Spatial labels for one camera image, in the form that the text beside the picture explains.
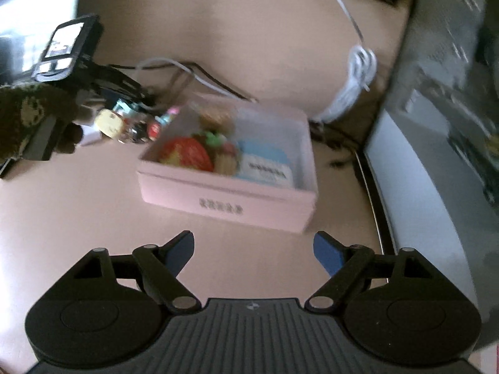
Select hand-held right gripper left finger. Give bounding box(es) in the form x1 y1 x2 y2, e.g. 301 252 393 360
72 230 197 314

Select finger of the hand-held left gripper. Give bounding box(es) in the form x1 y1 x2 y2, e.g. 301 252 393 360
94 63 146 91
99 85 156 105

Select dark shiny small toy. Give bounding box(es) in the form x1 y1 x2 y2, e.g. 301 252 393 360
127 122 149 143

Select white cable bundle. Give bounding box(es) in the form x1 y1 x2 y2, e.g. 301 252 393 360
314 0 379 123

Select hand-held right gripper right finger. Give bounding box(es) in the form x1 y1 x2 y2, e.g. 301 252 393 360
304 231 429 314

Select light blue white pack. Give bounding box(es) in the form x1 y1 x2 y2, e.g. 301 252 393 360
234 140 295 188

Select beige pink toy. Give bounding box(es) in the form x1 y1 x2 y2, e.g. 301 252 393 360
214 145 239 176

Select brown toy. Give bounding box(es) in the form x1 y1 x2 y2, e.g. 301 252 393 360
197 107 231 126

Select red strawberry toy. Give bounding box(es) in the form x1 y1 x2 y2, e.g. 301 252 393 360
158 137 214 172

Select thin black cable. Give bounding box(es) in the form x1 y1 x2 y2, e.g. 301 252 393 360
94 60 254 102

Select computer monitor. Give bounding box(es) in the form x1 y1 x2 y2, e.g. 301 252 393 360
362 0 499 353

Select grey looped cable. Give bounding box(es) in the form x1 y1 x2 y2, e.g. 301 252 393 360
136 58 259 104

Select black monitor cables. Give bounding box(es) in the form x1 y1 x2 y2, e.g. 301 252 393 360
308 120 367 169

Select small green toy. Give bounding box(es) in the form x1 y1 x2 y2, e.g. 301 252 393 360
202 132 227 147

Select pink teal small toy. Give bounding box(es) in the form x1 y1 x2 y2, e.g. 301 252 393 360
161 105 180 126

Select pink storage box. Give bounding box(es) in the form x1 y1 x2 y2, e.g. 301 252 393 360
136 93 318 234

